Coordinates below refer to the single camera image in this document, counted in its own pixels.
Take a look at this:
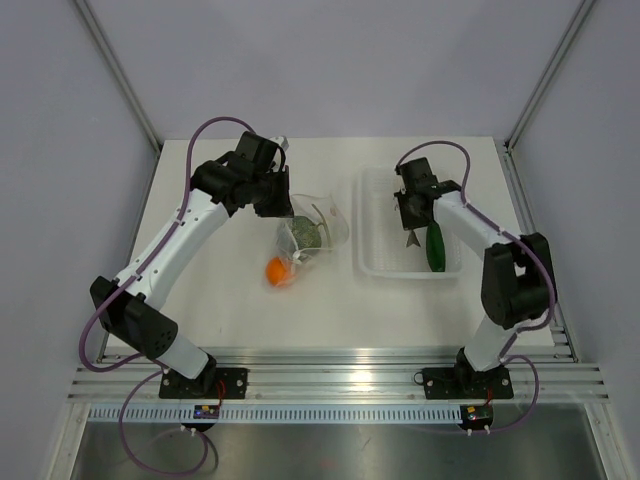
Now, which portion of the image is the small circuit board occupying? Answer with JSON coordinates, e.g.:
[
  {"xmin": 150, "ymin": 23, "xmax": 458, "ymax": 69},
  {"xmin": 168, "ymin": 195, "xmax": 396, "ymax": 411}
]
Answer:
[
  {"xmin": 462, "ymin": 404, "xmax": 494, "ymax": 428},
  {"xmin": 194, "ymin": 405, "xmax": 220, "ymax": 419}
]

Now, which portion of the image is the clear zip top bag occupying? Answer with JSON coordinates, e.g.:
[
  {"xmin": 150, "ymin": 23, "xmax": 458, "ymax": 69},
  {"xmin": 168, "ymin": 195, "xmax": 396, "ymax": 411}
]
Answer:
[{"xmin": 265, "ymin": 194, "xmax": 350, "ymax": 288}]

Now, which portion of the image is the orange fruit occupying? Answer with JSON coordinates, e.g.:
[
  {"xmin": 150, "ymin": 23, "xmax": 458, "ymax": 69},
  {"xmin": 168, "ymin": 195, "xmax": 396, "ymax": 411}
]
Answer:
[{"xmin": 265, "ymin": 256, "xmax": 295, "ymax": 287}]

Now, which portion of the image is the green cucumber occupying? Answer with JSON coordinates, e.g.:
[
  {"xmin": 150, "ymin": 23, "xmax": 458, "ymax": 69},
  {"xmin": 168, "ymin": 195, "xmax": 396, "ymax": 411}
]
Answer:
[{"xmin": 426, "ymin": 221, "xmax": 446, "ymax": 273}]

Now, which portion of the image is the left aluminium frame post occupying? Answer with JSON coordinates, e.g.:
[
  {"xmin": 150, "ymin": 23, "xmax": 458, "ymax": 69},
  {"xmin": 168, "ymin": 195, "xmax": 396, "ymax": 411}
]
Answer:
[{"xmin": 70, "ymin": 0, "xmax": 164, "ymax": 157}]

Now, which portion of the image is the right aluminium frame post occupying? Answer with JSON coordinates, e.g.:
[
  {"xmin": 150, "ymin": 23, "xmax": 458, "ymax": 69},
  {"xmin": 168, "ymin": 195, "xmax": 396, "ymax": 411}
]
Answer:
[{"xmin": 502, "ymin": 0, "xmax": 599, "ymax": 154}]

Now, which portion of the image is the grey toy fish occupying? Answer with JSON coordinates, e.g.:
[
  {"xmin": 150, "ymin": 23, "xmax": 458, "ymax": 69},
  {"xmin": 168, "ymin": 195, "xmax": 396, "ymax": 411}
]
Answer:
[{"xmin": 405, "ymin": 230, "xmax": 421, "ymax": 248}]

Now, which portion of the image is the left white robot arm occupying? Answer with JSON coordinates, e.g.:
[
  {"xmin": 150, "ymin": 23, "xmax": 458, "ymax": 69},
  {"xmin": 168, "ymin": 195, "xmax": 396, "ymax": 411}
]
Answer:
[{"xmin": 90, "ymin": 131, "xmax": 293, "ymax": 399}]

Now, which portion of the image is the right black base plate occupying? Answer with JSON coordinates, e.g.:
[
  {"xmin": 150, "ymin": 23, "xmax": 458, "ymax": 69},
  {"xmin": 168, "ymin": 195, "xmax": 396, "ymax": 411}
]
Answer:
[{"xmin": 414, "ymin": 366, "xmax": 514, "ymax": 400}]

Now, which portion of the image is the left small circuit board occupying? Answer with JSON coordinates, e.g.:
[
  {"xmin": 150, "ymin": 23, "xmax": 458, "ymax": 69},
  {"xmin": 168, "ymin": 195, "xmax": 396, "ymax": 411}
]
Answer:
[{"xmin": 194, "ymin": 405, "xmax": 220, "ymax": 419}]

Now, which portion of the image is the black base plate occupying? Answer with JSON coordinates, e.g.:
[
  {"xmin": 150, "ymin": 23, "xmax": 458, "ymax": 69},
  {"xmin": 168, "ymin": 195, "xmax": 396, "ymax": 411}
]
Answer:
[
  {"xmin": 414, "ymin": 366, "xmax": 514, "ymax": 400},
  {"xmin": 159, "ymin": 367, "xmax": 249, "ymax": 400}
]

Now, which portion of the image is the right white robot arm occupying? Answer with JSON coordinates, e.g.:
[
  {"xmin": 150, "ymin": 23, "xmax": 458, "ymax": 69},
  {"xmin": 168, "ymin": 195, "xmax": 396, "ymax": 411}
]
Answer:
[{"xmin": 394, "ymin": 158, "xmax": 556, "ymax": 400}]

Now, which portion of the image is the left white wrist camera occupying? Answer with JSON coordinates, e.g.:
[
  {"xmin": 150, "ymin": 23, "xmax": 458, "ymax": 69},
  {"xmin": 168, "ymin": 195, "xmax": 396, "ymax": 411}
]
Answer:
[{"xmin": 270, "ymin": 136, "xmax": 289, "ymax": 151}]

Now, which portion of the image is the green netted melon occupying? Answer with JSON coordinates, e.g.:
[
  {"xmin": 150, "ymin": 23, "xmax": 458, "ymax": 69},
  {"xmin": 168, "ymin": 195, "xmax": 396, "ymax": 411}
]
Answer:
[{"xmin": 290, "ymin": 216, "xmax": 322, "ymax": 250}]

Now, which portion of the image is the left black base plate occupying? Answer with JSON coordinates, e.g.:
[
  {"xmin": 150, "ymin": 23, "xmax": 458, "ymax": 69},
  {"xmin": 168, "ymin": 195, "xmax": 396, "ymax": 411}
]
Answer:
[{"xmin": 159, "ymin": 367, "xmax": 249, "ymax": 400}]

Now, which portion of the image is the aluminium frame post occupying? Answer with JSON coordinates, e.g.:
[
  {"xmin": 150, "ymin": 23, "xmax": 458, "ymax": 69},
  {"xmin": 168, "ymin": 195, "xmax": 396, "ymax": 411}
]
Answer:
[
  {"xmin": 70, "ymin": 0, "xmax": 164, "ymax": 157},
  {"xmin": 502, "ymin": 0, "xmax": 599, "ymax": 154}
]

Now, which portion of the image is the aluminium rail front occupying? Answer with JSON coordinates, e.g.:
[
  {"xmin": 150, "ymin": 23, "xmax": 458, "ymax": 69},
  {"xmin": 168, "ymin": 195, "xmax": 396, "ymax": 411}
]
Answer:
[{"xmin": 67, "ymin": 347, "xmax": 610, "ymax": 404}]

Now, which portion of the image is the white slotted cable duct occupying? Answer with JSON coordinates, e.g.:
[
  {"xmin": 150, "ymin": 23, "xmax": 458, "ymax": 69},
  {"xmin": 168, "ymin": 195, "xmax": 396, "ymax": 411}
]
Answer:
[{"xmin": 88, "ymin": 403, "xmax": 462, "ymax": 425}]

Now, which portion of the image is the right small circuit board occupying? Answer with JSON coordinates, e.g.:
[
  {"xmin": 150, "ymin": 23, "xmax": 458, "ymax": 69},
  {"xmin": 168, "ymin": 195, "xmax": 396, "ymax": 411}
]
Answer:
[{"xmin": 462, "ymin": 404, "xmax": 494, "ymax": 428}]

